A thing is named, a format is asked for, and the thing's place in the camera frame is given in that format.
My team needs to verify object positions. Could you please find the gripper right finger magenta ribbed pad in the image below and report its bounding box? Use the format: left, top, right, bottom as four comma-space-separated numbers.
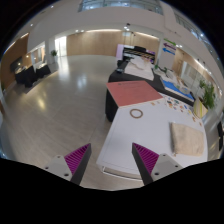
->
131, 142, 184, 186

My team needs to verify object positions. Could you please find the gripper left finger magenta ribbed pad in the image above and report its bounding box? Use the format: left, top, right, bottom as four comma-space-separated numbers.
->
44, 142, 92, 186

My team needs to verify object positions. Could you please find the beige folded towel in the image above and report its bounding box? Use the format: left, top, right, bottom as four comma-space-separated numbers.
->
170, 122, 204, 156

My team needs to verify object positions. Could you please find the colourful stickers cluster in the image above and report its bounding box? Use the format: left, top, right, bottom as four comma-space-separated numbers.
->
150, 95, 203, 129

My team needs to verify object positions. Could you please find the pink red board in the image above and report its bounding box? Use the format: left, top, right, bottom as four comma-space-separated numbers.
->
106, 80, 163, 108

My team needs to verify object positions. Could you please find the yellow striped box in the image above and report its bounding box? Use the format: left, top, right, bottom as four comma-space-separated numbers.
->
193, 98, 208, 118

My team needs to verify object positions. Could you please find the blue mat board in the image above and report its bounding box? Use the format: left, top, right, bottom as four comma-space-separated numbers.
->
161, 80, 194, 102

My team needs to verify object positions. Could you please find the green potted plant right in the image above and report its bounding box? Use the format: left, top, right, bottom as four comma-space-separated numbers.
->
200, 80, 215, 109

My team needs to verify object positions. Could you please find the black draped table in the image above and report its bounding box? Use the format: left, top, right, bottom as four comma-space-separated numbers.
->
105, 60, 195, 123

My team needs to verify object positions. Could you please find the white cloth pile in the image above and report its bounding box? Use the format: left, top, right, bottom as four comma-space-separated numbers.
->
124, 57, 154, 81

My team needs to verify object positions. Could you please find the black draped tables left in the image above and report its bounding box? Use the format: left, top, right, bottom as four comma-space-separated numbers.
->
15, 65, 51, 88

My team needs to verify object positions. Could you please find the small potted plant left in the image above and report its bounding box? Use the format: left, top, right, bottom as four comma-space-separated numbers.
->
50, 49, 57, 63

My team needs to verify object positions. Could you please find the black shelf display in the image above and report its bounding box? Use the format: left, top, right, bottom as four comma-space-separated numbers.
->
122, 47, 155, 63

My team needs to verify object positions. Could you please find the brown tape ring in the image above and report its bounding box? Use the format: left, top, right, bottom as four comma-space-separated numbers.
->
129, 108, 144, 120

